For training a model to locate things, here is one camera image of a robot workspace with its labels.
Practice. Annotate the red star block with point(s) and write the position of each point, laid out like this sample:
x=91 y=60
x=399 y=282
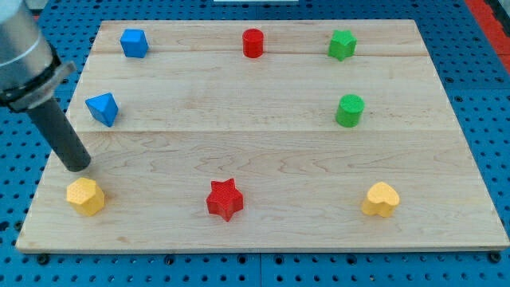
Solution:
x=224 y=199

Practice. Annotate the blue triangle block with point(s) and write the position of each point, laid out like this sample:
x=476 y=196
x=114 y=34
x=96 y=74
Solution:
x=103 y=108

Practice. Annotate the yellow hexagon block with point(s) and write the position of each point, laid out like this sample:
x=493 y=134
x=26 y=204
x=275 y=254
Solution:
x=85 y=196

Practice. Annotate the red cylinder block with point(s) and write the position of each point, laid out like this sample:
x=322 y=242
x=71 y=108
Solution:
x=253 y=43

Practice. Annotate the green cylinder block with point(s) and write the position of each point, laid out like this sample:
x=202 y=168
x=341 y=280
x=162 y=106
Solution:
x=349 y=111

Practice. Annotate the yellow heart block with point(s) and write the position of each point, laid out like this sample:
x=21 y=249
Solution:
x=381 y=199

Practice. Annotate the wooden board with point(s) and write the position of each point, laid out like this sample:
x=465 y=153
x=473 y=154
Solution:
x=195 y=109

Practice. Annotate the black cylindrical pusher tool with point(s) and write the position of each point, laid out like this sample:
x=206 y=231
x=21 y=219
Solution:
x=53 y=124

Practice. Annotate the green star block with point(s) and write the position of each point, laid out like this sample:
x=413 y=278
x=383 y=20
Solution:
x=342 y=44

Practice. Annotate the blue cube block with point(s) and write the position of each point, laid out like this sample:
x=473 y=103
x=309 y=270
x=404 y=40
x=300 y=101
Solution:
x=134 y=43

